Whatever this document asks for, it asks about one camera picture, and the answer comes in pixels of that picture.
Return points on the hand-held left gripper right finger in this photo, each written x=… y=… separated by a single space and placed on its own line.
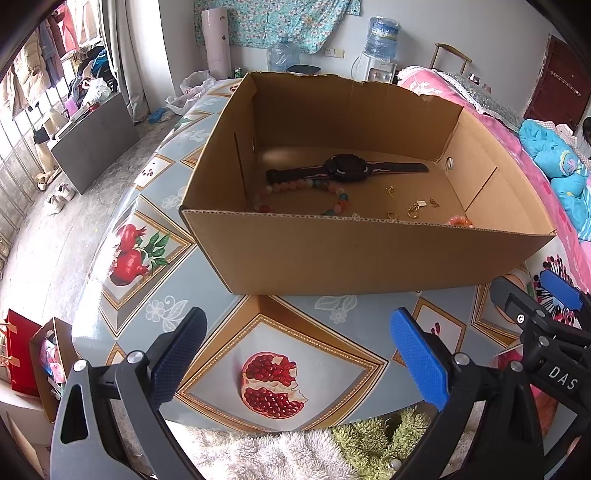
x=420 y=360

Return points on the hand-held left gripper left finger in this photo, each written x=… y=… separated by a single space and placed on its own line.
x=178 y=360

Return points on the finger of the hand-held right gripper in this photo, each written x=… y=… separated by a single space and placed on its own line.
x=512 y=304
x=561 y=288

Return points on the brown cardboard box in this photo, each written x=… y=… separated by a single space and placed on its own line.
x=346 y=258

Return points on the gold drop earring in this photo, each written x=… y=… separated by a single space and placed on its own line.
x=391 y=191

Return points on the green fluffy blanket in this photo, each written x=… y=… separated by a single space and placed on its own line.
x=369 y=438

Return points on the pink floral blanket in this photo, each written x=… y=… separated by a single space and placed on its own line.
x=535 y=194

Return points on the brown paper bag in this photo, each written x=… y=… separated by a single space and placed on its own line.
x=64 y=341

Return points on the white fluffy blanket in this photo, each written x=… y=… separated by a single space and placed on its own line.
x=258 y=454

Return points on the light blue quilt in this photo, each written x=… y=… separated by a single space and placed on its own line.
x=549 y=157

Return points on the red paper bag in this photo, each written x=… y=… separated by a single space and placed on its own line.
x=21 y=355

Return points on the white shoe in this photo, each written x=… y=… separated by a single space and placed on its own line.
x=53 y=205
x=65 y=191

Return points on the silver quilted cover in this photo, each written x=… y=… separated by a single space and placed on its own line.
x=489 y=101

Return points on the black wrist watch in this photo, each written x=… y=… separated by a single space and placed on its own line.
x=346 y=167

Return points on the dark red door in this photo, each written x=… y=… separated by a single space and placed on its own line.
x=558 y=78

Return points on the blue slippers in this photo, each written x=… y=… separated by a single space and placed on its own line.
x=159 y=116

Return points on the window security grille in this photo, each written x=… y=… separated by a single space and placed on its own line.
x=18 y=152

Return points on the white water dispenser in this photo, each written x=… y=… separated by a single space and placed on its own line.
x=381 y=71

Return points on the white plastic bag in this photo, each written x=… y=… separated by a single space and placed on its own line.
x=191 y=87

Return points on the blue water dispenser bottle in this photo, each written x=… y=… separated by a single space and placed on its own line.
x=382 y=39

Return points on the pale window curtain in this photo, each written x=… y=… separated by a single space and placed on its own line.
x=129 y=55

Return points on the pale rolled mat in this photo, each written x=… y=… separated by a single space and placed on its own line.
x=216 y=41

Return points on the spare blue water bottle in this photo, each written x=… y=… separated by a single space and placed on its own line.
x=282 y=55

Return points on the hanging clothes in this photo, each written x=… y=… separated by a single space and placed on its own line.
x=51 y=41

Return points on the floral blue wall cloth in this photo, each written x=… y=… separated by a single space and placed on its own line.
x=277 y=18

